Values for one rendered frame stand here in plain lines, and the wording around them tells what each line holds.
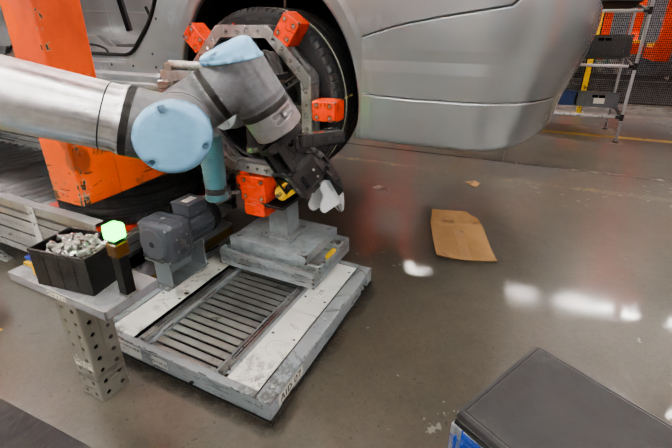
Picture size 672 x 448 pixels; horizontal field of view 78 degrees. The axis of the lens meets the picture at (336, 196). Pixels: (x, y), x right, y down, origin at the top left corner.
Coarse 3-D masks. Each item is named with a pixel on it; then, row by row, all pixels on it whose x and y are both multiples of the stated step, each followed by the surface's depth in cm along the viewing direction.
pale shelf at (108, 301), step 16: (16, 272) 122; (32, 272) 122; (32, 288) 119; (48, 288) 115; (112, 288) 115; (144, 288) 116; (80, 304) 110; (96, 304) 109; (112, 304) 109; (128, 304) 112
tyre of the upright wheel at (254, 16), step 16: (240, 16) 151; (256, 16) 148; (272, 16) 145; (304, 16) 152; (320, 32) 148; (336, 32) 160; (304, 48) 144; (320, 48) 143; (336, 48) 151; (320, 64) 144; (336, 64) 147; (352, 64) 158; (320, 80) 146; (336, 80) 146; (352, 80) 156; (320, 96) 148; (336, 96) 146; (352, 96) 156; (352, 112) 160; (320, 128) 153; (352, 128) 167
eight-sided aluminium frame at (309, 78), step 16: (224, 32) 146; (240, 32) 143; (256, 32) 141; (272, 32) 138; (208, 48) 153; (288, 48) 138; (288, 64) 140; (304, 64) 142; (304, 80) 139; (304, 96) 141; (304, 112) 143; (304, 128) 146; (224, 144) 170; (240, 160) 166; (256, 160) 166
